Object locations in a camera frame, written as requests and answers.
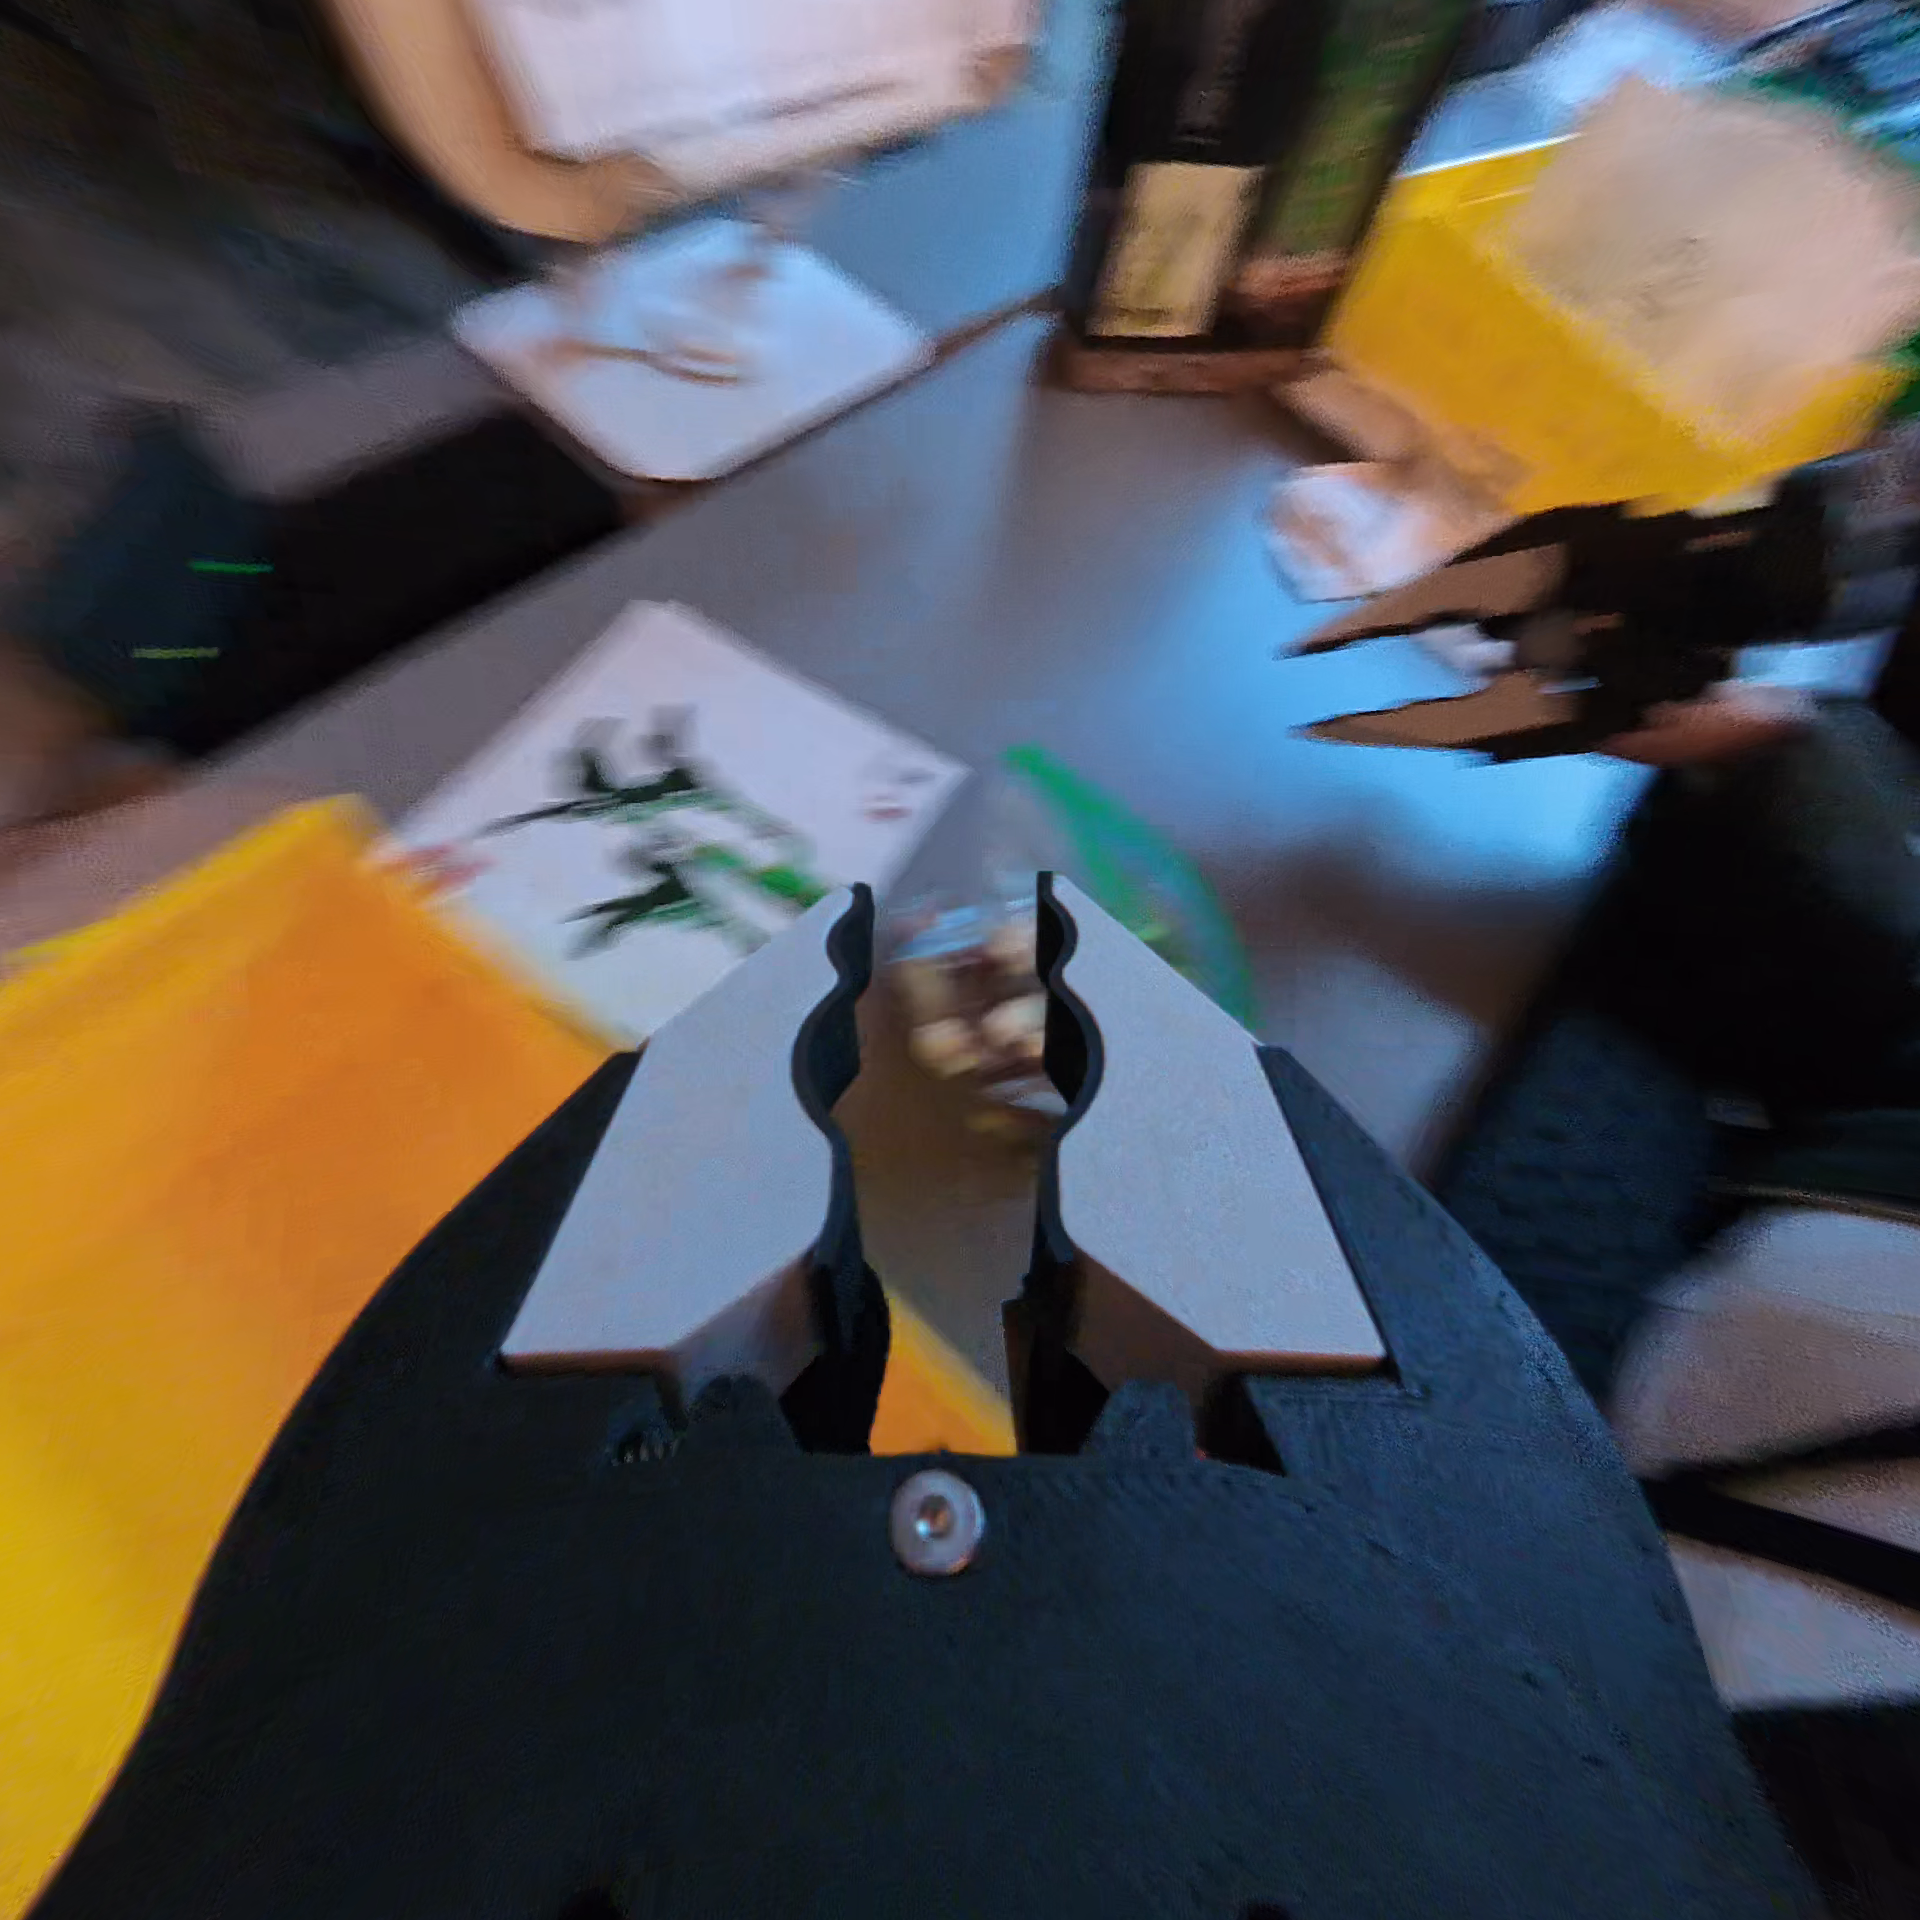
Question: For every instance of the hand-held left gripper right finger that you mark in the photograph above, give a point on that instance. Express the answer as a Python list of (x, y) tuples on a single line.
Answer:
[(1200, 1199)]

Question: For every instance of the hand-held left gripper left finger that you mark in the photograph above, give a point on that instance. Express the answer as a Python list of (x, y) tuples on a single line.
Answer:
[(692, 1199)]

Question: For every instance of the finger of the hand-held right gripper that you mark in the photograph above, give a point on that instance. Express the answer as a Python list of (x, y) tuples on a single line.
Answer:
[(1470, 594), (1470, 720)]

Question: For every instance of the clear zip bag green seal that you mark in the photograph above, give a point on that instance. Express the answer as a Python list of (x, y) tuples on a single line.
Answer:
[(1153, 885)]

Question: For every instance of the yellow plastic bin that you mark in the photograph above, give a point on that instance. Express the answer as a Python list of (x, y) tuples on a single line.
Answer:
[(228, 1199), (1442, 360)]

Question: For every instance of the person's right forearm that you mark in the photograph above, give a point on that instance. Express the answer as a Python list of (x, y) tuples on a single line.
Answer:
[(1785, 901)]

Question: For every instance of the grey desk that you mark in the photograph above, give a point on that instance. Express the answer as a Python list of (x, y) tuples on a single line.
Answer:
[(1050, 600)]

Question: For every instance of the person's right hand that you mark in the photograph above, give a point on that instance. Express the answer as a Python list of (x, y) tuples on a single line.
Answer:
[(1709, 731)]

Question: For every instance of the crumpled white paper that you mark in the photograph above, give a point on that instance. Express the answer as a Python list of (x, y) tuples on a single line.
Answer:
[(1350, 525)]

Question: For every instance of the pile of mixed toy bricks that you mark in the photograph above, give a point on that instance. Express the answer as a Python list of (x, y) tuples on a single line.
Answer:
[(973, 1038)]

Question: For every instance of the pale paper bag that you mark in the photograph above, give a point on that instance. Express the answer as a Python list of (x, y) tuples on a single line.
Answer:
[(1697, 257)]

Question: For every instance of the black perforated chair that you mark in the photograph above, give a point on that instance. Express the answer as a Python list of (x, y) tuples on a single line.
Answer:
[(1574, 1199)]

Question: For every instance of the black toy set box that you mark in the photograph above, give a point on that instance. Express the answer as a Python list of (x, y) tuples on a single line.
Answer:
[(1200, 182)]

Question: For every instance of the toy instruction booklet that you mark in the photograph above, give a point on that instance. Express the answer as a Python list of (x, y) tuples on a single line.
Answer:
[(719, 673)]

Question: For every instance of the person's dark jacket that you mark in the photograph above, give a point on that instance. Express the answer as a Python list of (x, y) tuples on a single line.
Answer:
[(1817, 1141)]

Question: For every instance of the person's pale garment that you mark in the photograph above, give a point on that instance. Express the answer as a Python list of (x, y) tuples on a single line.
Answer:
[(1770, 1321)]

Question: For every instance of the black device with green lights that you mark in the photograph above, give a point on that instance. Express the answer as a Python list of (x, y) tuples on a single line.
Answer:
[(135, 600)]

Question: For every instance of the wooden board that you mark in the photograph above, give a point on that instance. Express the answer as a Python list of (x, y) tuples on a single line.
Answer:
[(435, 134)]

